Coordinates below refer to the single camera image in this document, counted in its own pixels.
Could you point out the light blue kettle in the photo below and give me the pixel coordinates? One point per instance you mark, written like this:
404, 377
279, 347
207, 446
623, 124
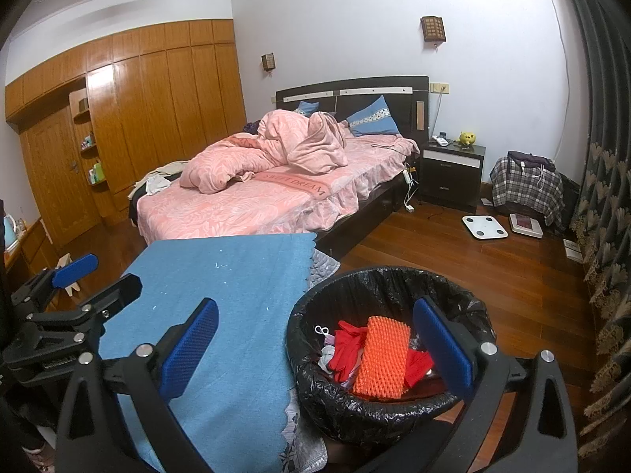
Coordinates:
12, 231

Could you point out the large blue pillow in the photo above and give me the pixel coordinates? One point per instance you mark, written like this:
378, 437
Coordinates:
374, 118

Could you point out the wooden wardrobe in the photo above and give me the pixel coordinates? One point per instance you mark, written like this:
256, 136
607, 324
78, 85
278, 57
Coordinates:
148, 108

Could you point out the white bathroom scale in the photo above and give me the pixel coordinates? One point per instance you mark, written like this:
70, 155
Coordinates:
484, 226

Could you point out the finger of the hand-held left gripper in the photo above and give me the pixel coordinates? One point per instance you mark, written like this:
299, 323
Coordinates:
116, 295
76, 270

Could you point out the plaid bag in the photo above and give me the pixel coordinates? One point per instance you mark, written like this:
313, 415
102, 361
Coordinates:
522, 192

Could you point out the dark clothes on plaid bag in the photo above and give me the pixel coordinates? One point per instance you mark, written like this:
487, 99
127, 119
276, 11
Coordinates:
530, 159

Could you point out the white scale with red centre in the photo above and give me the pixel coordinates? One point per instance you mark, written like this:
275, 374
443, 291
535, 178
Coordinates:
526, 224

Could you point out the yellow plush toy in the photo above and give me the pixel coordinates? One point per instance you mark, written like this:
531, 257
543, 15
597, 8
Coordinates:
466, 139

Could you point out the large wall lamp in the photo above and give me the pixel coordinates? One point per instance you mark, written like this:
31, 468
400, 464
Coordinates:
433, 29

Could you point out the white garment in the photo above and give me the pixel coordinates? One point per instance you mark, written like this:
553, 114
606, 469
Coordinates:
157, 183

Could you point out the small blue pillow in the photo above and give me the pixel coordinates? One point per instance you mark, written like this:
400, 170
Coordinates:
306, 107

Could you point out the low wooden cabinet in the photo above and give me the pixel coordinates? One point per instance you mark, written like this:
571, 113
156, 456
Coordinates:
34, 246

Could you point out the small wall lamp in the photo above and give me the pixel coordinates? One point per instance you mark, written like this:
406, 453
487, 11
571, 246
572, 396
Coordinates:
268, 62

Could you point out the bin with black plastic liner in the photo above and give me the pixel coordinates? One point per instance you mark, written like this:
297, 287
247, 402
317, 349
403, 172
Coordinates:
345, 409

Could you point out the wall socket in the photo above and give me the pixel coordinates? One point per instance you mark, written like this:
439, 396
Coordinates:
439, 88

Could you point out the blue table cloth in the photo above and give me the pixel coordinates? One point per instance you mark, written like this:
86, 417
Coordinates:
222, 266

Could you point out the orange foam net sleeve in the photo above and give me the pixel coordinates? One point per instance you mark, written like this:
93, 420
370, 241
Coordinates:
382, 354

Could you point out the dark nightstand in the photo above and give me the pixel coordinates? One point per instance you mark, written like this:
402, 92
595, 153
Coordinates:
451, 177

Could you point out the small toiletry bottles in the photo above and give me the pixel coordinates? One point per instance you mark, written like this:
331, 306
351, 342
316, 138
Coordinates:
87, 141

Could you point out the white paper booklet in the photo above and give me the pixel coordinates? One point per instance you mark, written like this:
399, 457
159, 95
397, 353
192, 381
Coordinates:
572, 250

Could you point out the pink duvet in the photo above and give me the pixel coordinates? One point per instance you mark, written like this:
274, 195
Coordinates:
236, 157

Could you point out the dark garment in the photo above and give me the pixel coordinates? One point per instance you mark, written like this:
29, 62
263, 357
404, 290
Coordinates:
138, 202

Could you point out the dark patterned curtain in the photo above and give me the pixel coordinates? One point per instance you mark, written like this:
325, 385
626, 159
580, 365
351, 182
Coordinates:
606, 157

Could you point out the grey sock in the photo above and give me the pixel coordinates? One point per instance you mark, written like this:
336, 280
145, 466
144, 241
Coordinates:
326, 357

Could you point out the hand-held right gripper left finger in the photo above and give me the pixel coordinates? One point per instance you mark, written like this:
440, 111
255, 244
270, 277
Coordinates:
190, 350

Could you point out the white desk phone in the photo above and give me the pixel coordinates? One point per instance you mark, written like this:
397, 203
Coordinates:
440, 139

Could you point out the bed with dark headboard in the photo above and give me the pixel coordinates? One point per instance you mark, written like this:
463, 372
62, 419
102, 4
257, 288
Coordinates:
236, 212

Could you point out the beige garment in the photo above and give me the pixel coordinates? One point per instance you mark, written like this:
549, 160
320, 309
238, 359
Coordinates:
167, 166

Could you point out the red cloth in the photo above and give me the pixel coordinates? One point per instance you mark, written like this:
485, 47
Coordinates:
419, 367
347, 345

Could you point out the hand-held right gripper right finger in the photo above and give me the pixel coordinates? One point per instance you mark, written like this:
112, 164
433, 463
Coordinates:
443, 345

